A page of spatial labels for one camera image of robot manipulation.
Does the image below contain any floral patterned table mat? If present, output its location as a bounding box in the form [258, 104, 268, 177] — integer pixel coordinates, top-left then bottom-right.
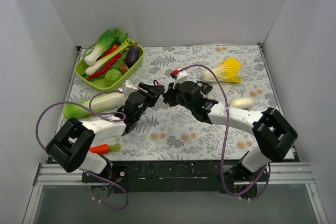
[51, 44, 295, 161]

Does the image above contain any brown kiwi toy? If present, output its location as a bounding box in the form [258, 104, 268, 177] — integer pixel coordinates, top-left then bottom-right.
[119, 63, 129, 75]

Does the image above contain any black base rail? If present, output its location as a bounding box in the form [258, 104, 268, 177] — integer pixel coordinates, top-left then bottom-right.
[81, 159, 266, 195]

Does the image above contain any white radish toy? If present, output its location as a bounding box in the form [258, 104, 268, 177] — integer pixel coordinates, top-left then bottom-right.
[229, 98, 255, 110]

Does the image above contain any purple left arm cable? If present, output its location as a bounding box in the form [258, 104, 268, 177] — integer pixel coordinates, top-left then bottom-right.
[35, 90, 130, 211]

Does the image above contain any orange black padlock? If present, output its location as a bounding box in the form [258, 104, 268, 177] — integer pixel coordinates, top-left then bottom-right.
[153, 80, 161, 86]

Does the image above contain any purple eggplant toy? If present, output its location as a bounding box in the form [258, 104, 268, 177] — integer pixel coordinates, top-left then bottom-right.
[125, 44, 139, 68]

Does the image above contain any green napa cabbage toy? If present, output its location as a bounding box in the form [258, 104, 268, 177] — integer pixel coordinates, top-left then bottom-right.
[62, 92, 125, 119]

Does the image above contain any orange carrot toy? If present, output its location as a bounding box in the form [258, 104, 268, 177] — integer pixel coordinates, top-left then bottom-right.
[89, 143, 121, 155]

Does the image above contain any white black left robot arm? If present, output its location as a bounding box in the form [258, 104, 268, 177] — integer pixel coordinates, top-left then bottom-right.
[46, 83, 164, 182]

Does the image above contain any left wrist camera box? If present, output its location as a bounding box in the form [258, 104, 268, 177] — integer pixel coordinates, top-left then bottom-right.
[118, 80, 138, 97]

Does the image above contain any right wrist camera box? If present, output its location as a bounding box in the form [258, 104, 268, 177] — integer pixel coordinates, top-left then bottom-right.
[173, 69, 187, 84]

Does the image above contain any green round cabbage toy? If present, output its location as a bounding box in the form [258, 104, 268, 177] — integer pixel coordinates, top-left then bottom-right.
[104, 69, 122, 86]

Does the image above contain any green bok choy toy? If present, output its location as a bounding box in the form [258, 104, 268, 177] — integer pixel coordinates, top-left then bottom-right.
[84, 30, 119, 66]

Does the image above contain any yellow napa cabbage toy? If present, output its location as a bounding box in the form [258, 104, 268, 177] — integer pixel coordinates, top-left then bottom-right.
[201, 58, 241, 83]

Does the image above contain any red chili pepper toy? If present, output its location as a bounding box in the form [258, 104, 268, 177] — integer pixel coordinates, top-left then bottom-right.
[87, 52, 122, 81]

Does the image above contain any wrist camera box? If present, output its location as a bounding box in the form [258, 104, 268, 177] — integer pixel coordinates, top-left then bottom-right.
[118, 80, 138, 97]
[173, 69, 187, 84]

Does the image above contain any green plastic tray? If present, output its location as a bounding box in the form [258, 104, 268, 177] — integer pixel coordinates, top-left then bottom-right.
[75, 42, 145, 93]

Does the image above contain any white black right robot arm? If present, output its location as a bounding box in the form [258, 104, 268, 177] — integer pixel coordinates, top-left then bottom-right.
[163, 81, 298, 181]

